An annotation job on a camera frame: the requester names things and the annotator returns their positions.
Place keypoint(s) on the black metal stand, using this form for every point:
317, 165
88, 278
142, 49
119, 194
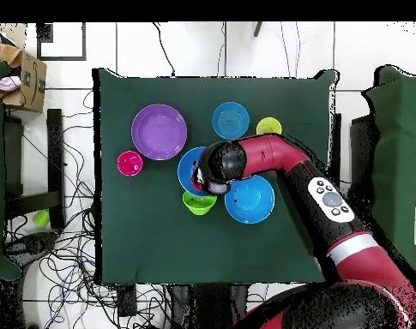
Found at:
55, 154

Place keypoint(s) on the purple plastic bowl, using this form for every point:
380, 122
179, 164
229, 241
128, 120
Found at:
159, 132

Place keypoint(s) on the cardboard box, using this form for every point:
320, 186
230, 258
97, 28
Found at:
32, 92

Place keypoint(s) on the dark grey machine foot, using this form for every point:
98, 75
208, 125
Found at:
32, 243

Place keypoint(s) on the pink plastic cup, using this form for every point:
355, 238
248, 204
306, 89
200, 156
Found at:
130, 163

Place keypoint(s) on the green cup on floor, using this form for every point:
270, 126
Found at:
42, 218

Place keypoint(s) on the pink cloth bundle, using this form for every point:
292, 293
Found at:
9, 84

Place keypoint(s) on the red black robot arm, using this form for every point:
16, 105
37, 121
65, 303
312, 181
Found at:
331, 205

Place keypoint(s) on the black power adapter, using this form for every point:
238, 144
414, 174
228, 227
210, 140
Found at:
127, 301

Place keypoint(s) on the black square frame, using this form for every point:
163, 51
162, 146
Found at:
43, 34

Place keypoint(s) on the yellow plastic cup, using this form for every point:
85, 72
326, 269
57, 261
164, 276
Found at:
268, 125

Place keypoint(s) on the dark green tablecloth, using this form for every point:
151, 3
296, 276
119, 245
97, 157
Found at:
159, 246

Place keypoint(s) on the black cabinet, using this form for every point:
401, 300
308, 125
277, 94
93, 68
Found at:
360, 150

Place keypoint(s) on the green plastic bowl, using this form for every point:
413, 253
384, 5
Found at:
199, 205

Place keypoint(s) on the small patterned blue bowl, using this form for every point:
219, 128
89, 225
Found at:
230, 120

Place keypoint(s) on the large blue plastic bowl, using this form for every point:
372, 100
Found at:
250, 202
187, 168

